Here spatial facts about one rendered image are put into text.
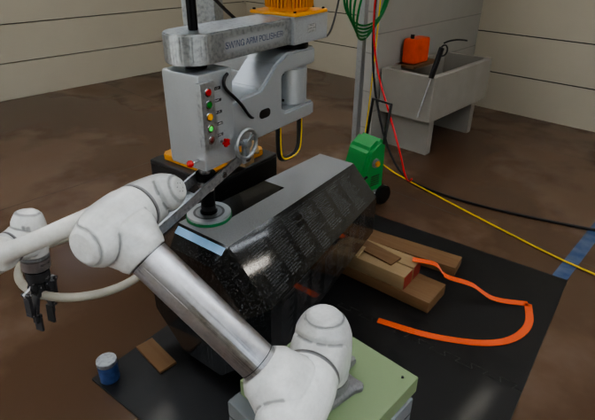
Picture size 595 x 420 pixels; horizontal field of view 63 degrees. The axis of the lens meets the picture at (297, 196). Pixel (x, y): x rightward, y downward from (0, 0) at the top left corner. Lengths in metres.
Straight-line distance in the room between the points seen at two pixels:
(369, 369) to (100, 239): 0.89
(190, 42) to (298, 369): 1.31
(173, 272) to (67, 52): 7.22
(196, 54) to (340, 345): 1.24
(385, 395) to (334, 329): 0.31
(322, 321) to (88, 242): 0.61
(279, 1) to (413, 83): 2.83
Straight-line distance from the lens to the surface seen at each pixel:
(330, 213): 2.64
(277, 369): 1.20
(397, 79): 5.21
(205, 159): 2.13
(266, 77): 2.37
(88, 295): 1.83
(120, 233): 1.15
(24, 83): 8.10
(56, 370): 3.01
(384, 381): 1.57
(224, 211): 2.39
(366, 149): 4.04
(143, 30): 8.79
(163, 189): 1.26
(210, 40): 2.04
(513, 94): 7.14
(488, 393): 2.80
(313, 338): 1.31
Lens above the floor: 2.01
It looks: 28 degrees down
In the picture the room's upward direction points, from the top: 1 degrees clockwise
